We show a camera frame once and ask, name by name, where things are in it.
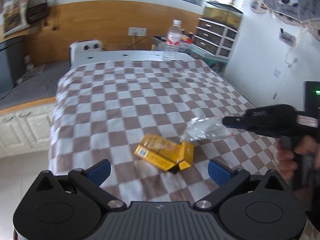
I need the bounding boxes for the grey storage box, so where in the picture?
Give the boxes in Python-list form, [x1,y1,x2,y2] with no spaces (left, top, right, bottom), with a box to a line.
[0,36,24,94]

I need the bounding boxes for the grey counter mat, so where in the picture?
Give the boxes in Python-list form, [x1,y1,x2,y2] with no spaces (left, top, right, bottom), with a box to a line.
[0,60,72,110]

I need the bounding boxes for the white drawer unit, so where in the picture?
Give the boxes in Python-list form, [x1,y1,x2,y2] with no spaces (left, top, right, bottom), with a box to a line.
[194,17,239,58]

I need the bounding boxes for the white wall outlet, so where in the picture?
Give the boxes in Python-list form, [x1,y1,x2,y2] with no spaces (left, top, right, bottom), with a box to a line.
[128,27,147,37]

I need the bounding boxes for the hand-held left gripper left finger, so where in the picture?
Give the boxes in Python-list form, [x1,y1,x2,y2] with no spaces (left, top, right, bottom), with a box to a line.
[32,159,127,211]

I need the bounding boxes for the glass fish tank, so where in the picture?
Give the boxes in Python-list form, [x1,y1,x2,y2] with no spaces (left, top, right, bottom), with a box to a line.
[204,1,243,25]

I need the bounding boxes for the brown shoulder bag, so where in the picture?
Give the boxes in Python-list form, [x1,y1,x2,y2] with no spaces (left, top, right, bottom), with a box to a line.
[26,3,50,23]

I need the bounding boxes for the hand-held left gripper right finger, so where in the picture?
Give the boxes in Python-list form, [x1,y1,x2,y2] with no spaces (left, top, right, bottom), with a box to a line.
[194,159,288,210]

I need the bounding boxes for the clear plastic storage box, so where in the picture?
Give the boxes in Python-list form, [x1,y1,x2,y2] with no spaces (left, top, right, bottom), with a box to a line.
[151,35,194,55]

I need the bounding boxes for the printed canvas tote bag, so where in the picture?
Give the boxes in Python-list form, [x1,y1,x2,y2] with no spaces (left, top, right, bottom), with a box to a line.
[2,0,32,38]

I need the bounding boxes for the cream cabinet with wooden edge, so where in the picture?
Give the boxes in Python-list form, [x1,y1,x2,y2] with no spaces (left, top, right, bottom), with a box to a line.
[0,96,57,158]

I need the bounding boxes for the white space heater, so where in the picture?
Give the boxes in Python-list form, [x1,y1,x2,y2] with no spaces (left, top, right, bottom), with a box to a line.
[69,39,104,68]

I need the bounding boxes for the clear plastic wrapper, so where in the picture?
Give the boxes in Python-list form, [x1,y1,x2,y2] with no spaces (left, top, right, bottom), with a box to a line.
[179,112,234,142]

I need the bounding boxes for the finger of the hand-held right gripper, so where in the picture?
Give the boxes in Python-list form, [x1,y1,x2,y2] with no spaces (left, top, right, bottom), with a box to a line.
[222,115,250,130]

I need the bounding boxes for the clear water bottle red label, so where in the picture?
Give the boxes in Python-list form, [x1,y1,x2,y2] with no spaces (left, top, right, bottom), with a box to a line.
[164,19,182,62]

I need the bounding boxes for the person's right hand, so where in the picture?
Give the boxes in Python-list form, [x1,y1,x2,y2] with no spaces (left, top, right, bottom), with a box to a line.
[276,136,320,180]

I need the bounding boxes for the brown white checkered blanket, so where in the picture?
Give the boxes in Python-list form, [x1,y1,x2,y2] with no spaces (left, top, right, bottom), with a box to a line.
[49,59,305,205]

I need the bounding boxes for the yellow carton box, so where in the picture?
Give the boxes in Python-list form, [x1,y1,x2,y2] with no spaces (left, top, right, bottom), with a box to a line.
[134,134,195,175]

